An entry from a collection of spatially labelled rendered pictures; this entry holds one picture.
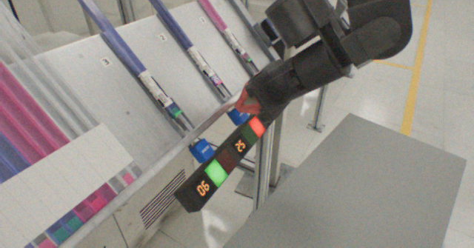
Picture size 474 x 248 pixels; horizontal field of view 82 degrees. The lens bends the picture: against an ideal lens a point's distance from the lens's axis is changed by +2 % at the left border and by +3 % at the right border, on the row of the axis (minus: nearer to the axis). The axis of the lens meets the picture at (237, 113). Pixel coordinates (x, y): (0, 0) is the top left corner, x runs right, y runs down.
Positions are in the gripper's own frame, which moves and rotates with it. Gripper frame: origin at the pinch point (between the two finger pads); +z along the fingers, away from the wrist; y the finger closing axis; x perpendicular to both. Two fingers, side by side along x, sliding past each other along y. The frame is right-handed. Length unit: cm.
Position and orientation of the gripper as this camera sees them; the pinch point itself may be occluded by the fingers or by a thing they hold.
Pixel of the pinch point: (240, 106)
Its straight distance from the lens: 48.3
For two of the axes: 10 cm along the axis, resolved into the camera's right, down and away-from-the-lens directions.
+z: -6.3, 3.2, 7.1
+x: 5.7, 8.1, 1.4
